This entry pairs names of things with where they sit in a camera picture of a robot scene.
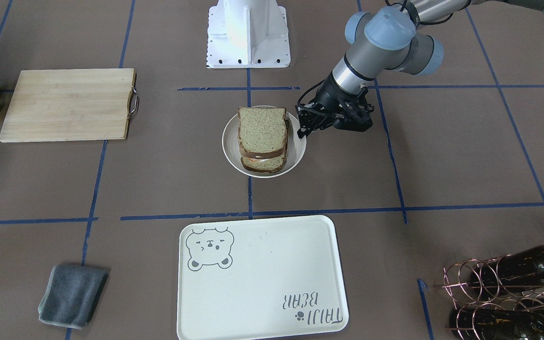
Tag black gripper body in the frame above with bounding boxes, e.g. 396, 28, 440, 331
297, 73, 367, 130

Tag bread slice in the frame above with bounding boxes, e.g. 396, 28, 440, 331
238, 106, 289, 159
240, 153, 287, 173

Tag white round plate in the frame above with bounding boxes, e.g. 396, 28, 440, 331
221, 111, 307, 179

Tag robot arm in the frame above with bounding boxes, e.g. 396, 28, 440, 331
296, 0, 479, 138

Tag cream bear serving tray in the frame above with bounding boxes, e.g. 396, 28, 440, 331
177, 215, 349, 340

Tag bread slice under egg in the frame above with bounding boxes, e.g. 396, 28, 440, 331
240, 153, 287, 173

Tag fried egg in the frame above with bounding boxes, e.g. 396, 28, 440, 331
242, 156, 278, 163

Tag wooden cutting board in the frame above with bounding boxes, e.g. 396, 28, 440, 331
0, 68, 139, 143

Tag front dark wine bottle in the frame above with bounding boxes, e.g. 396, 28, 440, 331
449, 307, 544, 340

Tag dark wine bottle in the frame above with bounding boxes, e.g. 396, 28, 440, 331
468, 245, 544, 301
449, 307, 544, 340

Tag middle dark wine bottle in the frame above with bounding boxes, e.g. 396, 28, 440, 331
468, 245, 544, 301

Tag grey folded cloth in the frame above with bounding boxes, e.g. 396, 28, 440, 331
37, 264, 109, 330

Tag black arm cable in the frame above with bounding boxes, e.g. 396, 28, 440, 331
296, 80, 329, 114

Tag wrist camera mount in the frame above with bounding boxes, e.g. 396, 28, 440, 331
332, 101, 375, 133

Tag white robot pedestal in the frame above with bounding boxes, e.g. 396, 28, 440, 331
206, 0, 291, 69

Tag copper wire bottle rack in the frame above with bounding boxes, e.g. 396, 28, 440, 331
436, 255, 544, 340

